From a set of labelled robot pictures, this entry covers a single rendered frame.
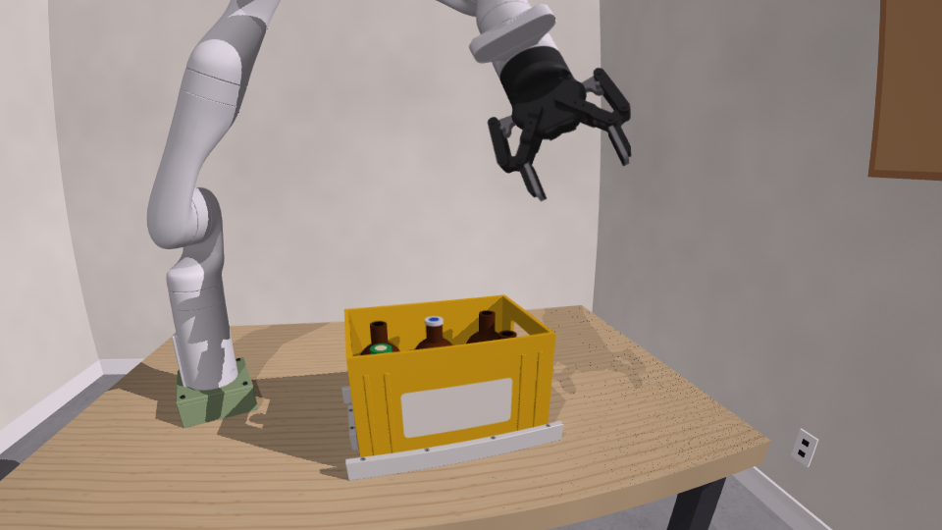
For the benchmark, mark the yellow crate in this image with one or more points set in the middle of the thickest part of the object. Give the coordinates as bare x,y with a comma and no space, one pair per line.
416,399

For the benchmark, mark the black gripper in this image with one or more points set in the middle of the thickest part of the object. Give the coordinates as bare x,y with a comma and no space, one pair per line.
546,102

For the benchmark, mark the white flat bar with screws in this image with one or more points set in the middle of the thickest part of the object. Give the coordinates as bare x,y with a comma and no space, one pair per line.
412,460

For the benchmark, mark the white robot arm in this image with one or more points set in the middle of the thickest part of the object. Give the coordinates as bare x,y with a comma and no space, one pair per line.
214,83

